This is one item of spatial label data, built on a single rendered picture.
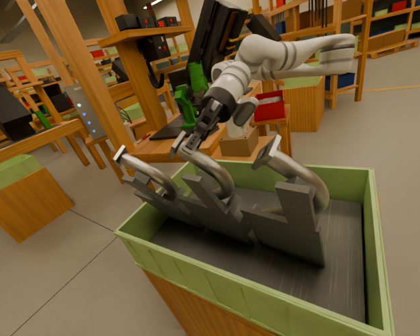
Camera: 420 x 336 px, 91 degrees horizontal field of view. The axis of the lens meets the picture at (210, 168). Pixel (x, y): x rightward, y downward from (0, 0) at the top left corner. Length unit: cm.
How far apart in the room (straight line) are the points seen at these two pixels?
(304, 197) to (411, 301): 135
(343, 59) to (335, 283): 60
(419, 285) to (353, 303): 114
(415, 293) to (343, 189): 101
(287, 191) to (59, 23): 131
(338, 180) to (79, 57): 131
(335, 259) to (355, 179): 24
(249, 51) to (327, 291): 56
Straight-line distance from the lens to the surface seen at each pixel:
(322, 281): 57
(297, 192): 30
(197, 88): 168
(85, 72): 138
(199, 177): 36
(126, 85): 167
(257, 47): 57
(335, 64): 78
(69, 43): 140
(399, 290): 163
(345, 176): 70
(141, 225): 72
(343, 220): 69
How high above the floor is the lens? 134
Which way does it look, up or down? 30 degrees down
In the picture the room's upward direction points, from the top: 16 degrees counter-clockwise
